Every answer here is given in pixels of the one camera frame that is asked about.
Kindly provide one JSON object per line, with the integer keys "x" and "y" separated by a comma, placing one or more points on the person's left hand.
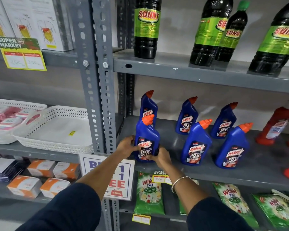
{"x": 125, "y": 147}

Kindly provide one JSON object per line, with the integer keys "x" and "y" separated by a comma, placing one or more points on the person's right hand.
{"x": 162, "y": 159}

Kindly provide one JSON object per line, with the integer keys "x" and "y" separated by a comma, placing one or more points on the person's left thumb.
{"x": 136, "y": 149}

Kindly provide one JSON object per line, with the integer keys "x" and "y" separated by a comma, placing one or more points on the person's right thumb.
{"x": 151, "y": 157}

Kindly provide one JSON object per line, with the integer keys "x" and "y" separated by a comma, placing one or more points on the blue toilet cleaner bottle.
{"x": 147, "y": 135}

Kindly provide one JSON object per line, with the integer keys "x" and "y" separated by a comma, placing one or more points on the person's left forearm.
{"x": 86, "y": 190}

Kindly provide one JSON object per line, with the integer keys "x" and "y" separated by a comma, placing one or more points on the person's right forearm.
{"x": 197, "y": 204}

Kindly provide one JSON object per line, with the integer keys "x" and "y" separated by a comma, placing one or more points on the small yellow price tag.
{"x": 141, "y": 218}
{"x": 160, "y": 178}

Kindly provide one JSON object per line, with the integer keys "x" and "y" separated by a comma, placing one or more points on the white and blue offer sign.
{"x": 124, "y": 180}

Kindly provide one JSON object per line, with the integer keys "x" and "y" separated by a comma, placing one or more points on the silver bangle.
{"x": 177, "y": 181}

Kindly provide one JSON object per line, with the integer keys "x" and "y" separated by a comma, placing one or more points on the green detergent packet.
{"x": 233, "y": 202}
{"x": 149, "y": 197}
{"x": 278, "y": 210}

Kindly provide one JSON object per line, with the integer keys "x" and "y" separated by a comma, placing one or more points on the group of blue cleaner bottles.
{"x": 196, "y": 144}

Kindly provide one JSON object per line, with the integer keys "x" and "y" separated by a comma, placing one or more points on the small yellow sticker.
{"x": 72, "y": 133}

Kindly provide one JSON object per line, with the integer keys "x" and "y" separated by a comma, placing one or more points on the grey metal shelving rack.
{"x": 89, "y": 93}
{"x": 231, "y": 76}

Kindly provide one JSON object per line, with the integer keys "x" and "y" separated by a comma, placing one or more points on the orange and white box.
{"x": 24, "y": 187}
{"x": 67, "y": 171}
{"x": 41, "y": 168}
{"x": 54, "y": 187}

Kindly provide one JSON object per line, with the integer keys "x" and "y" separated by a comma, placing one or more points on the empty white plastic basket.
{"x": 57, "y": 132}

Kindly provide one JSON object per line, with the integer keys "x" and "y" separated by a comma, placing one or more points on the steel bolt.
{"x": 85, "y": 63}
{"x": 105, "y": 65}

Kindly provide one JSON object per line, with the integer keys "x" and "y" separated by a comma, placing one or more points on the black bottle with green label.
{"x": 210, "y": 33}
{"x": 147, "y": 26}
{"x": 274, "y": 45}

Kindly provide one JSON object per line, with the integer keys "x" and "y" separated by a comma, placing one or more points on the red bottle with white cap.
{"x": 275, "y": 126}

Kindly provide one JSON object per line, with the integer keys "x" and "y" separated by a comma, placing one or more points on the white plastic basket with packets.
{"x": 4, "y": 138}

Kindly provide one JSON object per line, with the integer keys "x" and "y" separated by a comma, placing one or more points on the pile of pink packets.
{"x": 7, "y": 119}

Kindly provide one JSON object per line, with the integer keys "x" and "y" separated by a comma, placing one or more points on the stack of dark blue packs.
{"x": 4, "y": 168}

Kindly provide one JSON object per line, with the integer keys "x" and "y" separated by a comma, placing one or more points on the small black bottle green cap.
{"x": 232, "y": 36}

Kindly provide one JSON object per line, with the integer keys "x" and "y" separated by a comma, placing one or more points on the green and yellow price tag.
{"x": 23, "y": 56}

